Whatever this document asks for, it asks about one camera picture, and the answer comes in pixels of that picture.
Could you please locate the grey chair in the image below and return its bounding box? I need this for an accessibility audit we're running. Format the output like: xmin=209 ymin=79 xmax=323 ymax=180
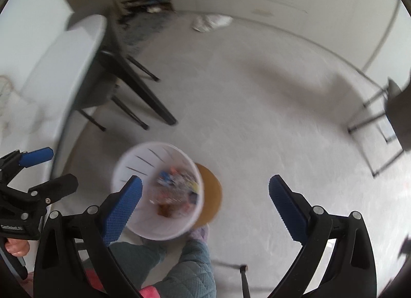
xmin=74 ymin=47 xmax=160 ymax=131

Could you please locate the black metal stool frame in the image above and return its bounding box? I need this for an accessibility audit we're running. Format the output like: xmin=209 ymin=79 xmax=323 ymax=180
xmin=347 ymin=78 xmax=410 ymax=177

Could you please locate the round white table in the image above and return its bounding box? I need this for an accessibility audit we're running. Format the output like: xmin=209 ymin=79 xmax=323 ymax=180
xmin=1 ymin=15 xmax=107 ymax=155

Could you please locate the teal quilted trouser leg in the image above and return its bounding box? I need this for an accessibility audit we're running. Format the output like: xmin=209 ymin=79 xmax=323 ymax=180
xmin=107 ymin=224 xmax=218 ymax=298

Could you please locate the person's left hand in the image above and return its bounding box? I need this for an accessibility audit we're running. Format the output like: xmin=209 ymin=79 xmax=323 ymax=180
xmin=5 ymin=238 xmax=30 ymax=257

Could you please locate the round wooden stool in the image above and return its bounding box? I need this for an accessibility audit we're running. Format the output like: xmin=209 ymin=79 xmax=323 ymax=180
xmin=193 ymin=163 xmax=222 ymax=229

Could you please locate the white bag on floor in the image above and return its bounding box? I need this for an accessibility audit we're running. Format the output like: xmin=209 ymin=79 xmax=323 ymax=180
xmin=192 ymin=14 xmax=233 ymax=33

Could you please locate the blue crumpled wrapper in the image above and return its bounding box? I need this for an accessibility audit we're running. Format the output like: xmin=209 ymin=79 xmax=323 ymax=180
xmin=157 ymin=170 xmax=182 ymax=187

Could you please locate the white trash bin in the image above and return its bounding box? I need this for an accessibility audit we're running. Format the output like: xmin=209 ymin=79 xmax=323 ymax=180
xmin=111 ymin=142 xmax=204 ymax=241

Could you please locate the patterned floor mat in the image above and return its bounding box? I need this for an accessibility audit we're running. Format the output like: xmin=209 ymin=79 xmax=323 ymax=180
xmin=121 ymin=12 xmax=176 ymax=56

